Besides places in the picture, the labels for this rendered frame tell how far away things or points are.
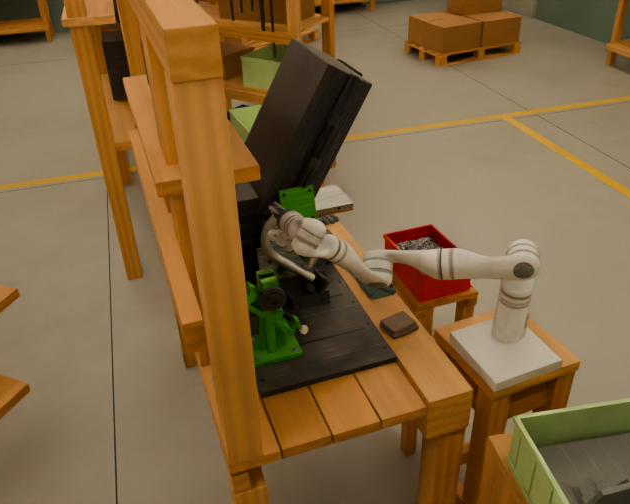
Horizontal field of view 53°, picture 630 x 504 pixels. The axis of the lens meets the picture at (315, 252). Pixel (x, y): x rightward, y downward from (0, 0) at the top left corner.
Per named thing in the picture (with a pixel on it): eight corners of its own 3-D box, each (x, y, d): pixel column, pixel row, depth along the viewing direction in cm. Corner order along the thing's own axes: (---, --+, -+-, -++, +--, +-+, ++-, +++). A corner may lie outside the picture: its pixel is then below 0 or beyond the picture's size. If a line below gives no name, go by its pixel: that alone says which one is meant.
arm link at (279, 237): (264, 235, 183) (269, 240, 178) (287, 204, 183) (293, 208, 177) (287, 252, 187) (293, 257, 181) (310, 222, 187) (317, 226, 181)
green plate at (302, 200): (313, 240, 216) (305, 180, 210) (320, 246, 209) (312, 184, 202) (281, 247, 213) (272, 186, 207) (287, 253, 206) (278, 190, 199)
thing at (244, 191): (246, 242, 245) (238, 162, 227) (268, 284, 221) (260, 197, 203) (200, 251, 240) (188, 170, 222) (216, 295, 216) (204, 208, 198)
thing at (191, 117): (175, 202, 280) (135, -35, 228) (264, 455, 160) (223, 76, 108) (154, 206, 277) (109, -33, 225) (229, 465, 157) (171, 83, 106)
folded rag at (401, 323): (404, 316, 203) (404, 308, 201) (419, 329, 197) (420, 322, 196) (378, 326, 199) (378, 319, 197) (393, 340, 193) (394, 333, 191)
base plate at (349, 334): (287, 203, 276) (287, 198, 275) (396, 361, 188) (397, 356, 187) (192, 220, 265) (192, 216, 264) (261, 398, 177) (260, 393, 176)
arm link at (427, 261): (367, 257, 199) (448, 253, 191) (365, 285, 195) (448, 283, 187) (360, 246, 190) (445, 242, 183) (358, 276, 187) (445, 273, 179)
